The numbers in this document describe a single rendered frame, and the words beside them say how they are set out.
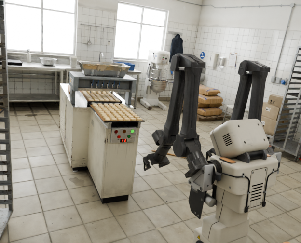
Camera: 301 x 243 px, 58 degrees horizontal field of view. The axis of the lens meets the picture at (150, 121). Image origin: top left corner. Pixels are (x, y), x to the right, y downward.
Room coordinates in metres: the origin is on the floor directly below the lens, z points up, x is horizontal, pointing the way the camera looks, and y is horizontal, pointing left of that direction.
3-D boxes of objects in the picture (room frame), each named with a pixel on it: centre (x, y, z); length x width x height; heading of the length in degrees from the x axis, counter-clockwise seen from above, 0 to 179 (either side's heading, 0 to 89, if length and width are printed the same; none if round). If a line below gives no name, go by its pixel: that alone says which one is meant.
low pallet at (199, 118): (6.42, -1.12, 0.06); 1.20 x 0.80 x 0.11; 34
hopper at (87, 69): (3.16, 0.62, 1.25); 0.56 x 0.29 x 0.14; 116
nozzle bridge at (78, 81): (3.16, 0.62, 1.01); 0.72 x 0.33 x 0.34; 116
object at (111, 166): (2.70, 0.40, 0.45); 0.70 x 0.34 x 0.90; 26
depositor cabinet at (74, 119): (3.58, 0.83, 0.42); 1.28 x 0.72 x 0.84; 26
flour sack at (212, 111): (6.18, -1.30, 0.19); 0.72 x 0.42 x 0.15; 126
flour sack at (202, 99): (6.18, -1.26, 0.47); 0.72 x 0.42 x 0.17; 127
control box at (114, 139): (2.38, 0.24, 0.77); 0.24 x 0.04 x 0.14; 116
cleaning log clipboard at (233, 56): (6.57, -1.75, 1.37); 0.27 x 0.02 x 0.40; 32
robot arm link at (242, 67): (1.45, -0.48, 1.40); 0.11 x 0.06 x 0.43; 122
